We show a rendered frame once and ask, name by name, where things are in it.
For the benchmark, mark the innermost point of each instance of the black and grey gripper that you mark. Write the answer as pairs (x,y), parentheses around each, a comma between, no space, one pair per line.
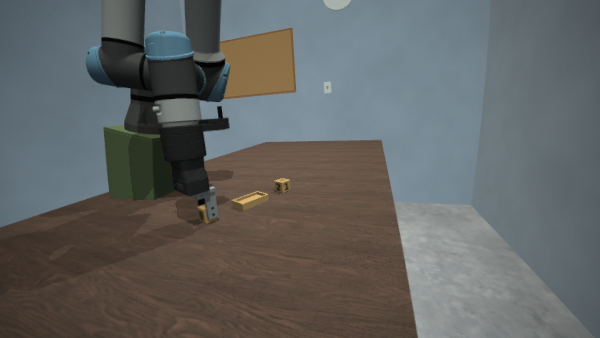
(183,145)

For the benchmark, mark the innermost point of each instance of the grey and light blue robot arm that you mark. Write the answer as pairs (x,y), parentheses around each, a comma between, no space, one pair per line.
(120,61)

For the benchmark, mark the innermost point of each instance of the tan wooden cube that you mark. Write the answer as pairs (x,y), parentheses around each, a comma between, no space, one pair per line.
(282,185)
(203,215)

